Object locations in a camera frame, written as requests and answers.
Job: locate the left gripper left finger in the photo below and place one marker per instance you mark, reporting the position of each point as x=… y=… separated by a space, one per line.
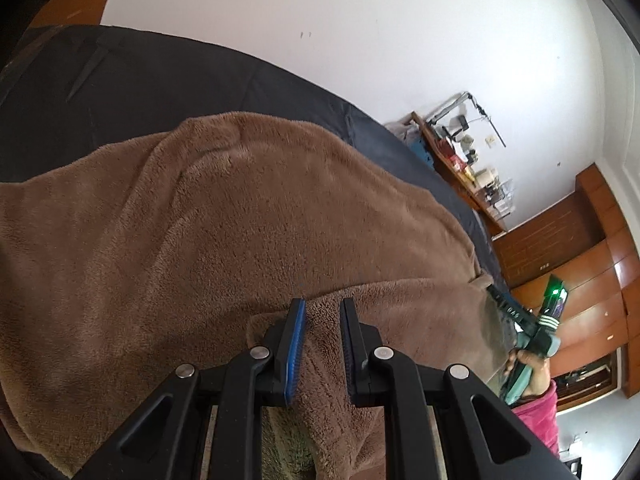
x=207 y=423

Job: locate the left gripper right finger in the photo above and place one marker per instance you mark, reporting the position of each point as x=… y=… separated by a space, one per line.
x=438 y=424

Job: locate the brown fleece garment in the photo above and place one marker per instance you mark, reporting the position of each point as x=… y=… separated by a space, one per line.
x=186 y=246

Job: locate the pink sleeve forearm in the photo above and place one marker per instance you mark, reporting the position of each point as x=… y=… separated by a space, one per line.
x=539 y=415

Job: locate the person's right hand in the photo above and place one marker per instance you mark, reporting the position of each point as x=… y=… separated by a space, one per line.
x=539 y=381

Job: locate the wooden wardrobe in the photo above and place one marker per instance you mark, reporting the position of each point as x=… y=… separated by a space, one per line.
x=586 y=242

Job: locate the wooden desk with clutter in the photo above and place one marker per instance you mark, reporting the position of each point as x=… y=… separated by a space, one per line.
x=449 y=167

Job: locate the blue storage boxes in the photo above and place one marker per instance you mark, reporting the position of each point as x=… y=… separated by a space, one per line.
x=420 y=149

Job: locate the dark grey bed cover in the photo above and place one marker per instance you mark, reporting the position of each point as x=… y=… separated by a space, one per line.
x=69 y=90

